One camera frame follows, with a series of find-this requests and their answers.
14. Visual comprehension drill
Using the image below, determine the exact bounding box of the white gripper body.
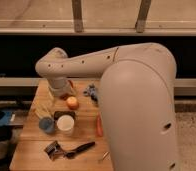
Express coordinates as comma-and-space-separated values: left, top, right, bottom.
48, 77, 68, 97

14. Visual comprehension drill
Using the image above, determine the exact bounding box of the black eraser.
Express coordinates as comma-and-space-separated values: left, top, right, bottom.
53, 111, 76, 120

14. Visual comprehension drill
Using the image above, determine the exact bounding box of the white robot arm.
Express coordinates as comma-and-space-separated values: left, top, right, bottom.
35, 43, 179, 171

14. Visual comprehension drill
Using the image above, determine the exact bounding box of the red bowl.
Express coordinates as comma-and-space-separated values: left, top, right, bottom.
60, 80, 74, 99

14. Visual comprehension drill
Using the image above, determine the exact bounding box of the orange fruit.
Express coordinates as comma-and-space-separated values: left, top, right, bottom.
66, 96, 79, 110

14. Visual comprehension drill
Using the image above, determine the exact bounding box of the yellow sponge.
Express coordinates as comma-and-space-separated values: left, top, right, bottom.
35, 103, 52, 119

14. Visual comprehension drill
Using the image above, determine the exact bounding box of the blue grey cloth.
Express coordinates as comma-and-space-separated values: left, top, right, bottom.
83, 84, 98, 102

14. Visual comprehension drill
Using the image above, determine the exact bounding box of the white lidded cup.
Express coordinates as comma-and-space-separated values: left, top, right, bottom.
57, 115, 75, 135

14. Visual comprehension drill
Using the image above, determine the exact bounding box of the blue cup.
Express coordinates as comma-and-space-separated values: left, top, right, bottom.
39, 117, 55, 134

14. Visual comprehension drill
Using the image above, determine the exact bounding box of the wooden table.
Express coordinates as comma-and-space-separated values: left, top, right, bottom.
10, 79, 113, 171

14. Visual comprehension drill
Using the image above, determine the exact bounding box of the orange carrot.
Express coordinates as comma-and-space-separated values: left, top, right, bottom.
96, 115, 103, 137

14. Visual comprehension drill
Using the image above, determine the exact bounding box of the metal binder clip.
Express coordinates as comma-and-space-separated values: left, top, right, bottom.
44, 141, 65, 161

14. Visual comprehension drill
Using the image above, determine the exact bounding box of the black handled utensil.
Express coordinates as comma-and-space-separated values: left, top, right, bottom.
65, 142, 95, 159

